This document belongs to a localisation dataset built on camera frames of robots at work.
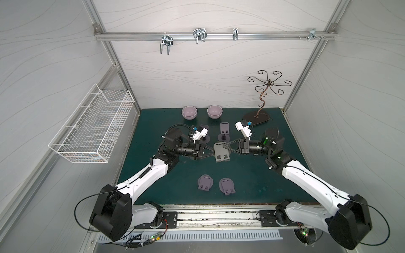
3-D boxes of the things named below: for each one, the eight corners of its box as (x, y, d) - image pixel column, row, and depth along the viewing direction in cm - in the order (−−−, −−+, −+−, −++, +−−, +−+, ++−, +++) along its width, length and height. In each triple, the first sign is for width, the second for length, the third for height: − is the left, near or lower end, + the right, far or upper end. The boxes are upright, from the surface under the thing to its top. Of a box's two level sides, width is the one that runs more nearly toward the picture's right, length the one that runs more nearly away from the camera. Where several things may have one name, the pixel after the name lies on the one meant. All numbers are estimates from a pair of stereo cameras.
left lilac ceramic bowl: (182, 122, 117) (181, 114, 111) (183, 113, 123) (182, 105, 116) (196, 122, 117) (196, 114, 111) (197, 113, 123) (196, 105, 116)
